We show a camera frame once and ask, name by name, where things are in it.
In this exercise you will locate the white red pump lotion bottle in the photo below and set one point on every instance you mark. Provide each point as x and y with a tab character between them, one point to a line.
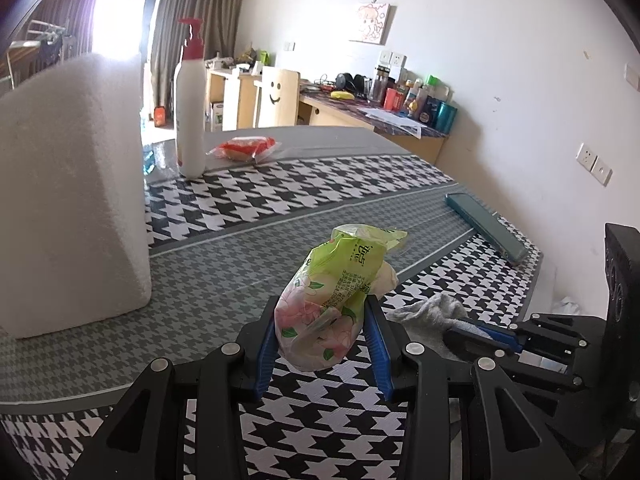
190	110

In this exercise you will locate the grey metal bunk bed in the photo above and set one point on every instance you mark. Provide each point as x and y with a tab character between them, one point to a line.
30	40

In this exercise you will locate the cluster of toiletry bottles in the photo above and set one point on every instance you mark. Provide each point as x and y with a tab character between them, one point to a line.
425	105

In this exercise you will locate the cartoon wall picture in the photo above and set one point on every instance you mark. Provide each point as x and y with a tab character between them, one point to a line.
370	24

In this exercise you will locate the white crumpled tissue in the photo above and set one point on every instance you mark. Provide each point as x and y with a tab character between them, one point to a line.
565	305

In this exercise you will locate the small orange bin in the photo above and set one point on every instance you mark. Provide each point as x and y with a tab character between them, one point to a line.
160	116

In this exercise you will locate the yellow object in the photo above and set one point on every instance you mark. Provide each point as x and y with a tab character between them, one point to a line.
342	95

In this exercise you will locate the wooden smiley face chair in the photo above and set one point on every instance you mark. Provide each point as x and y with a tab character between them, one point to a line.
275	95

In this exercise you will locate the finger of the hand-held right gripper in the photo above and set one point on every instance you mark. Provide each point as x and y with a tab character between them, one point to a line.
465	347
492	334

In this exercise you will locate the white wall socket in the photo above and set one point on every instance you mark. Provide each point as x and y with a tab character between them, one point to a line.
633	77
595	165
392	58

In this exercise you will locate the wooden desk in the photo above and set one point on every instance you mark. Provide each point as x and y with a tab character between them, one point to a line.
325	112

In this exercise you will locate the printed papers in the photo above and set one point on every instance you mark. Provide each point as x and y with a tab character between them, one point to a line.
395	121

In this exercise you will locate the black headphones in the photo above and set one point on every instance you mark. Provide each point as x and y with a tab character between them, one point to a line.
350	82

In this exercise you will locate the green bag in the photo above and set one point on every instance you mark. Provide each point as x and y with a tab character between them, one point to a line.
263	58

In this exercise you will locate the red snack packet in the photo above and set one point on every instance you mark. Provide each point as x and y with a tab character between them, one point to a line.
245	147

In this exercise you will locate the teal flat case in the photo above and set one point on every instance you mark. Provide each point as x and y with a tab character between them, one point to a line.
485	222

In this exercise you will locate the dark drinking bottle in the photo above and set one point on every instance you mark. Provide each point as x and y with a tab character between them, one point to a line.
381	82

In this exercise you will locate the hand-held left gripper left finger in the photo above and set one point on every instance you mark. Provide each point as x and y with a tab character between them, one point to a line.
264	355

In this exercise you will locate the white foam box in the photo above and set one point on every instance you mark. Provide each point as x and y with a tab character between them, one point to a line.
65	185

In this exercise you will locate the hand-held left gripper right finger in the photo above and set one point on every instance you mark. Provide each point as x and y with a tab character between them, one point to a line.
381	355

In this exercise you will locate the green floral tissue packet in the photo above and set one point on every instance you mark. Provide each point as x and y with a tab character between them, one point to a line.
325	300

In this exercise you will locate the glass balcony door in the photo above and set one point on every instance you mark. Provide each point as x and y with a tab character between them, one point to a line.
130	5

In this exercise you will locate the clear blue plastic bag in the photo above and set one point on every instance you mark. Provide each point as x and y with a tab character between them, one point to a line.
152	157

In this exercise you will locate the houndstooth blanket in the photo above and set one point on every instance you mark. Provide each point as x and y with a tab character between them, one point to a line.
300	195

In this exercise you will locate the grey towel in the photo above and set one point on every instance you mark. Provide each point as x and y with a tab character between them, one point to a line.
430	312

